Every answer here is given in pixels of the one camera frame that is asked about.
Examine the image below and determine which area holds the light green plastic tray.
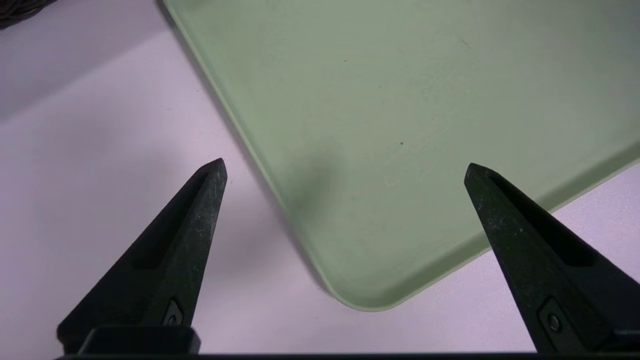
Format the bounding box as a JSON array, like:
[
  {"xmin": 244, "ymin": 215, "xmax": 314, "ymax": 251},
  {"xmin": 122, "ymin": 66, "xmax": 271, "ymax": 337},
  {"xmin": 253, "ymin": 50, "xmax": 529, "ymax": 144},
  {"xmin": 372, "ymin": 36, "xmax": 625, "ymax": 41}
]
[{"xmin": 162, "ymin": 0, "xmax": 640, "ymax": 313}]

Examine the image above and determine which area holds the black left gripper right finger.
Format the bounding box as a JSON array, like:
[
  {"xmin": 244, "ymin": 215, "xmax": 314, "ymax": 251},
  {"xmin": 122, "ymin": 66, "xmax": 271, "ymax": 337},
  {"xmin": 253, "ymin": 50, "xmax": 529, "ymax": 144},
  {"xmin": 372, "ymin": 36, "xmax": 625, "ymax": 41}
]
[{"xmin": 463, "ymin": 162, "xmax": 640, "ymax": 353}]

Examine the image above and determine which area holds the dark brown wicker basket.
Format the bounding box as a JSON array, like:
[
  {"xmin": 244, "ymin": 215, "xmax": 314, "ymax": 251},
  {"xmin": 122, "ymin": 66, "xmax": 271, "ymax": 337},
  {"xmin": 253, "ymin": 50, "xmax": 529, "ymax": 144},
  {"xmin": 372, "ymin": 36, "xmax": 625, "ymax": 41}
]
[{"xmin": 0, "ymin": 0, "xmax": 57, "ymax": 29}]

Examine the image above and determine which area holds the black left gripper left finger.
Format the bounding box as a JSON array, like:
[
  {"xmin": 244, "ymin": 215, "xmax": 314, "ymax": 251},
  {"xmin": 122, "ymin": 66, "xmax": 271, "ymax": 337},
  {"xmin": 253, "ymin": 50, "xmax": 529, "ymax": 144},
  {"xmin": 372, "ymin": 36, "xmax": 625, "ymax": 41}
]
[{"xmin": 56, "ymin": 158, "xmax": 228, "ymax": 355}]

